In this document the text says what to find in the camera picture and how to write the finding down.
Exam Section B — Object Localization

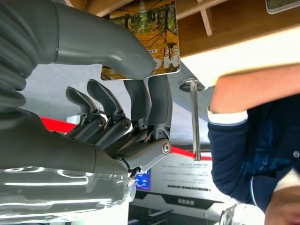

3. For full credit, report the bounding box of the chrome stanchion post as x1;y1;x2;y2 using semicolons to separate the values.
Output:
179;77;207;162

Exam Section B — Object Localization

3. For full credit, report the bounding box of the person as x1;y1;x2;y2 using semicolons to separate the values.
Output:
207;63;300;225

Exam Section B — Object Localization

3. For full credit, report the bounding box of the olive print card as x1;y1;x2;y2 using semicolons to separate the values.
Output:
265;0;300;15

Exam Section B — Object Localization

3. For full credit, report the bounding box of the brown divided card tray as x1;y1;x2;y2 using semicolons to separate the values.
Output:
64;0;300;59

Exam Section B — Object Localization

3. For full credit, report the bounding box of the blue screen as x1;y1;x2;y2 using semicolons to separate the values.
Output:
135;169;152;192

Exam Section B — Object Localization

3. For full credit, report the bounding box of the white information board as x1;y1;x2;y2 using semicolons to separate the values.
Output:
150;153;235;203

